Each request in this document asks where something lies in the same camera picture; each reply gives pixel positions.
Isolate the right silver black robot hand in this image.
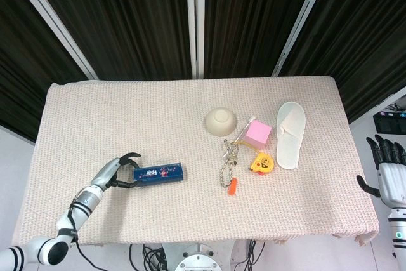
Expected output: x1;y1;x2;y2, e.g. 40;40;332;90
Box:
355;134;406;210

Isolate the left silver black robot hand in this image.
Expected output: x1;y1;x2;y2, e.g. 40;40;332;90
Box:
90;152;142;192

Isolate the blue printed glasses box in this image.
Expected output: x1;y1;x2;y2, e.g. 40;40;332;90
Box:
133;162;187;188

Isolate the grey robot base column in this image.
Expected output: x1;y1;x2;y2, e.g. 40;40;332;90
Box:
160;241;237;271

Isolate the black electronic device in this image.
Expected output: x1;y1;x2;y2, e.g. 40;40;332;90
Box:
372;109;406;134

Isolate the pink woven tablecloth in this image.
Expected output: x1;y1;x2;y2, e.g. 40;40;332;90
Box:
11;76;381;248

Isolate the white disposable slipper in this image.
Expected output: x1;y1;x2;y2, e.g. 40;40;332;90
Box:
275;101;307;170

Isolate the black pleated curtain panel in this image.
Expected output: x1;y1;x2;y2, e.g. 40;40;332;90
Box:
0;0;89;143
25;0;195;81
204;0;322;79
280;0;406;124

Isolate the beige upturned bowl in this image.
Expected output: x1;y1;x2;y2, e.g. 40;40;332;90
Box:
204;107;238;138

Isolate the yellow tape measure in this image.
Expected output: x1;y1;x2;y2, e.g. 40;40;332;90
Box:
236;140;275;176

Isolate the pink cube block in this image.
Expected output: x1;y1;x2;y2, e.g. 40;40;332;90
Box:
243;121;273;151

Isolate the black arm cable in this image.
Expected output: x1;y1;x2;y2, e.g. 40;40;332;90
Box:
68;232;107;271

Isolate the black cable bundle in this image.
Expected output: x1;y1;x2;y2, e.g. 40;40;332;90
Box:
128;241;266;271

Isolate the thin metal key chain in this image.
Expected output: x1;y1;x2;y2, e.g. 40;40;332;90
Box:
221;138;232;161

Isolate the braided beige rope lanyard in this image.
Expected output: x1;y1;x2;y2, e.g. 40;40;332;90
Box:
218;140;242;188

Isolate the white frame post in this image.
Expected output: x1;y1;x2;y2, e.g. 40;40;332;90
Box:
272;0;334;77
11;0;99;81
185;0;206;79

